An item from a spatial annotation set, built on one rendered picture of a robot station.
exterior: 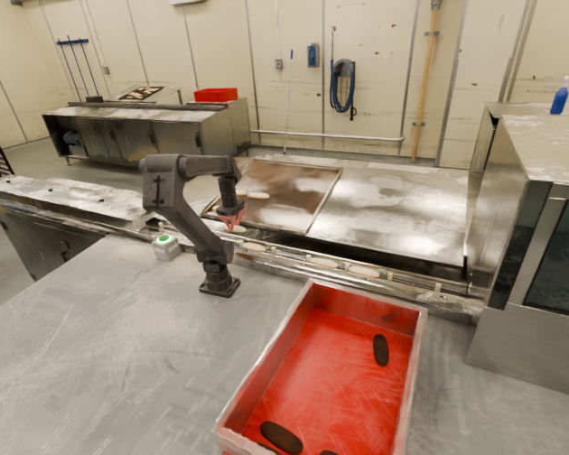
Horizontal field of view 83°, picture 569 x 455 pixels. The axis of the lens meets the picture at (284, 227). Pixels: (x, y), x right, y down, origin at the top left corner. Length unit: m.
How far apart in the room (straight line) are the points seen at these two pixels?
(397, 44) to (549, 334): 4.06
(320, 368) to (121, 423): 0.46
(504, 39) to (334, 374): 3.86
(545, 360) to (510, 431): 0.17
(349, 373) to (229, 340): 0.33
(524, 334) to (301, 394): 0.50
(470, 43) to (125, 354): 4.05
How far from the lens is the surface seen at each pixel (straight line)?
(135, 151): 4.81
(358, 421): 0.81
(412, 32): 4.58
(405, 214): 1.32
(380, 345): 0.91
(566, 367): 0.94
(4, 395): 1.12
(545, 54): 4.63
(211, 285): 1.07
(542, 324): 0.86
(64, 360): 1.10
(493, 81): 4.30
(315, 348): 0.90
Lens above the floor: 1.53
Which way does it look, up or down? 30 degrees down
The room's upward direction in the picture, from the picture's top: 4 degrees counter-clockwise
